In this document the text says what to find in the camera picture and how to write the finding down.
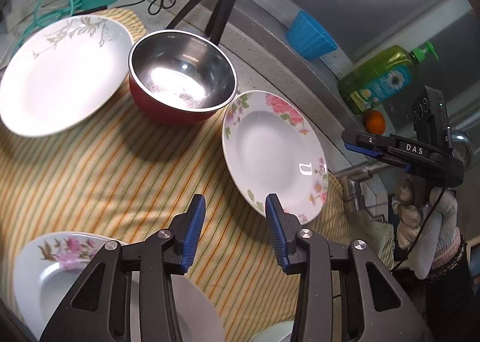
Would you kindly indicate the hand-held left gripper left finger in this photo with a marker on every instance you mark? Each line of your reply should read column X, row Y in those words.
column 193, row 231

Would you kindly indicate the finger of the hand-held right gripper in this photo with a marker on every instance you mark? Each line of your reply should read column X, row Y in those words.
column 393, row 162
column 362, row 149

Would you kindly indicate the person's right forearm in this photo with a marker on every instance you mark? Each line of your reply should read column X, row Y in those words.
column 455, row 297

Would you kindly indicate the white plate pink rose print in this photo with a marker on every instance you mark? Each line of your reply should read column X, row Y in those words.
column 270, row 143

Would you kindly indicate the orange fruit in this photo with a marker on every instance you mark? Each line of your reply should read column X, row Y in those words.
column 375, row 122

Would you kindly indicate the person's right hand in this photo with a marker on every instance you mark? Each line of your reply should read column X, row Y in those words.
column 435, row 237

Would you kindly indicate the green dish soap bottle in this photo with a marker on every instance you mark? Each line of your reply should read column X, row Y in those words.
column 378, row 81

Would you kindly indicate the yellow striped cloth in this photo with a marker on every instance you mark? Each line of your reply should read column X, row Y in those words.
column 131, row 177

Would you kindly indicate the white plate grey leaf print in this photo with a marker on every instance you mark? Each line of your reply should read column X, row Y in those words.
column 60, row 79

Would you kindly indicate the white plate pink flower print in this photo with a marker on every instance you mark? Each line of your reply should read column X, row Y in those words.
column 45, row 282

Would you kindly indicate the metal faucet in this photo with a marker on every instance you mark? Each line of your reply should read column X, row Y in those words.
column 354, row 195

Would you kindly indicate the pale green dish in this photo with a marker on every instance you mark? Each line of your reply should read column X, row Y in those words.
column 273, row 332

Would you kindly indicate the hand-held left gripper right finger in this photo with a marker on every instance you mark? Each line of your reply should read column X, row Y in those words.
column 275, row 231

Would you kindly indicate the red bowl steel inside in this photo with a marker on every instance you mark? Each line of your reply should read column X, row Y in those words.
column 180, row 75

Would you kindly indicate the blue ribbed cup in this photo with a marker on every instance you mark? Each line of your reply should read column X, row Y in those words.
column 311, row 36

